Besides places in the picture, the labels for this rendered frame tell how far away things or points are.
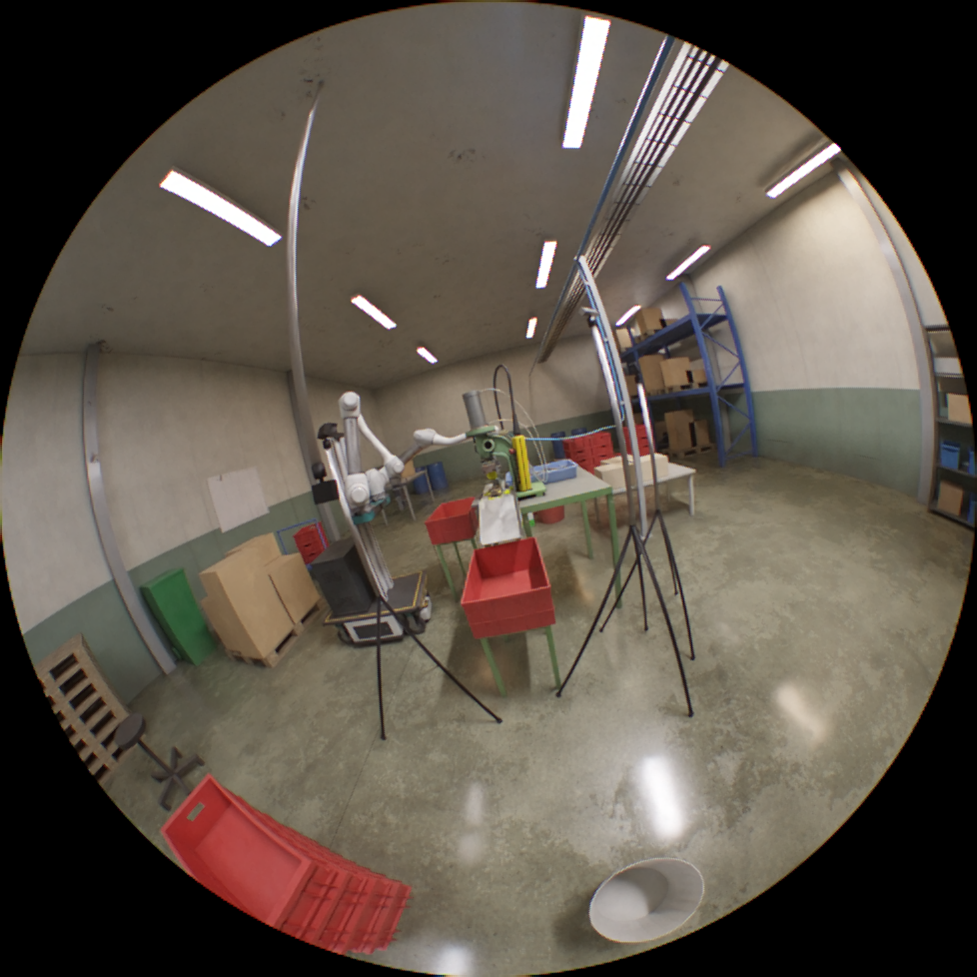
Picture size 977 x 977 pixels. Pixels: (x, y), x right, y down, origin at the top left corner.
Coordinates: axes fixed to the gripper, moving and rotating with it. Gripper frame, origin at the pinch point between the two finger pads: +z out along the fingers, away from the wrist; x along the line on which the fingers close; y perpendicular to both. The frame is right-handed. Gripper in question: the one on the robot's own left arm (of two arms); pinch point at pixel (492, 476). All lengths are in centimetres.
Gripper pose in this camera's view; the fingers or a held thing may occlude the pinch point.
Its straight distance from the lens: 213.0
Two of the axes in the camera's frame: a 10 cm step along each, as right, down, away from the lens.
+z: 0.8, 7.0, -7.1
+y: -2.4, -6.7, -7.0
